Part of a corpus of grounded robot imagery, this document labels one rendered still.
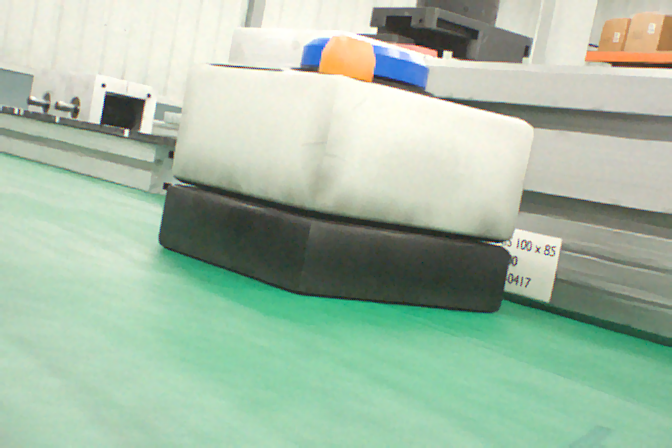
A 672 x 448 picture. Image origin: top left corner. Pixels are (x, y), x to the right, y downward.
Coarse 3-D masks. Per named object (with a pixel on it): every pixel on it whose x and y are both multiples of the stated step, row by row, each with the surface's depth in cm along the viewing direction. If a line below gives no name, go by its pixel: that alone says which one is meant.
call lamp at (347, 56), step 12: (336, 36) 30; (348, 36) 30; (336, 48) 30; (348, 48) 30; (360, 48) 30; (324, 60) 30; (336, 60) 30; (348, 60) 30; (360, 60) 30; (372, 60) 30; (324, 72) 30; (336, 72) 30; (348, 72) 30; (360, 72) 30; (372, 72) 31
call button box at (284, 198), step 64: (192, 128) 35; (256, 128) 32; (320, 128) 30; (384, 128) 31; (448, 128) 32; (512, 128) 34; (192, 192) 35; (256, 192) 32; (320, 192) 30; (384, 192) 31; (448, 192) 32; (512, 192) 34; (192, 256) 34; (256, 256) 31; (320, 256) 30; (384, 256) 31; (448, 256) 33
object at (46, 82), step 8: (40, 72) 159; (48, 72) 157; (56, 72) 155; (40, 80) 159; (48, 80) 157; (56, 80) 155; (32, 88) 161; (40, 88) 159; (48, 88) 157; (56, 88) 155; (32, 96) 161; (40, 96) 158; (48, 96) 157; (56, 96) 154; (32, 104) 155; (40, 104) 156; (48, 104) 156; (48, 112) 156
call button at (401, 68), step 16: (304, 48) 34; (320, 48) 34; (384, 48) 33; (304, 64) 34; (384, 64) 33; (400, 64) 33; (416, 64) 34; (384, 80) 34; (400, 80) 33; (416, 80) 34
